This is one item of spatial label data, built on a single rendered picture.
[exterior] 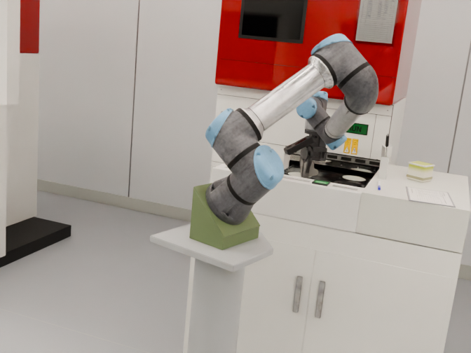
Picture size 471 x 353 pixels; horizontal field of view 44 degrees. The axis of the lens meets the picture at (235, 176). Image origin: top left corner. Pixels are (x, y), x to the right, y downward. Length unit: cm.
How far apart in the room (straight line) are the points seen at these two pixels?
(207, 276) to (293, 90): 62
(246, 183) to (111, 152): 329
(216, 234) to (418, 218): 70
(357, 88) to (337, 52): 12
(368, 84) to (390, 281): 70
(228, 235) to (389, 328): 73
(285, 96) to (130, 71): 308
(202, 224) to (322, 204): 49
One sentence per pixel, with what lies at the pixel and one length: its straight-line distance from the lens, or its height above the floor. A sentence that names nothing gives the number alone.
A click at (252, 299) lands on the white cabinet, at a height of 48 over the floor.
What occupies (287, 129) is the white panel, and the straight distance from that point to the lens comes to 271.
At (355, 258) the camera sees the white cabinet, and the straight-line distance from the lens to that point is 210.
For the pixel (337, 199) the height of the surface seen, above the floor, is 93.
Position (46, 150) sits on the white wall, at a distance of 527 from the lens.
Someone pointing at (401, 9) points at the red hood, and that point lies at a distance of 256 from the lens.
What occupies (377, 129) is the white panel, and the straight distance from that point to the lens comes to 263.
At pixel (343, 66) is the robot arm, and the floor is 138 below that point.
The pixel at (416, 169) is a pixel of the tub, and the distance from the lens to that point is 235.
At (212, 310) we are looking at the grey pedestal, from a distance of 185.
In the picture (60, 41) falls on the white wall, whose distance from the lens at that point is 510.
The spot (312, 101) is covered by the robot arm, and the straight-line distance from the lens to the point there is 215.
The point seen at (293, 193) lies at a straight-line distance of 209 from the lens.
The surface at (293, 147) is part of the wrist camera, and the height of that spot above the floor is 105.
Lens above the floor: 142
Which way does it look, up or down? 13 degrees down
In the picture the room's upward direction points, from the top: 6 degrees clockwise
